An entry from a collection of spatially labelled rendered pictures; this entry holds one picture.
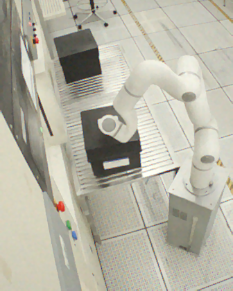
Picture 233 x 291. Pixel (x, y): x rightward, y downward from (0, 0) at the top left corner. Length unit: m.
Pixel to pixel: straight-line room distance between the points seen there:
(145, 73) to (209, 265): 1.62
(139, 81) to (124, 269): 1.54
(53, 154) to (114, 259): 0.96
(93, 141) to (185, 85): 0.71
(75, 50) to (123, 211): 1.25
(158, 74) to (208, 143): 0.42
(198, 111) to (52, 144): 0.93
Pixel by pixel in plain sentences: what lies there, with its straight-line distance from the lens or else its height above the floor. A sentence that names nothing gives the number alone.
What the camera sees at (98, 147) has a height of 1.01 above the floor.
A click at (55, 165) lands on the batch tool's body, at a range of 1.93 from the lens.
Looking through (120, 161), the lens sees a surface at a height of 0.86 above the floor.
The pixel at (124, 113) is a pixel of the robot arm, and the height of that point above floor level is 1.33.
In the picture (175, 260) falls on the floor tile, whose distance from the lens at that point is 2.51.
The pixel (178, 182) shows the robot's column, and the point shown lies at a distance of 1.90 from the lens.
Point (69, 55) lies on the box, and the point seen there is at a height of 1.01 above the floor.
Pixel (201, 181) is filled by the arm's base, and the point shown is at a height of 0.84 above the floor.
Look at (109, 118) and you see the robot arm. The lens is 1.50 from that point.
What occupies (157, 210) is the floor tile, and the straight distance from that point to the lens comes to 2.67.
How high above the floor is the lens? 2.38
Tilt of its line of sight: 50 degrees down
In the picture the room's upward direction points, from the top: 10 degrees counter-clockwise
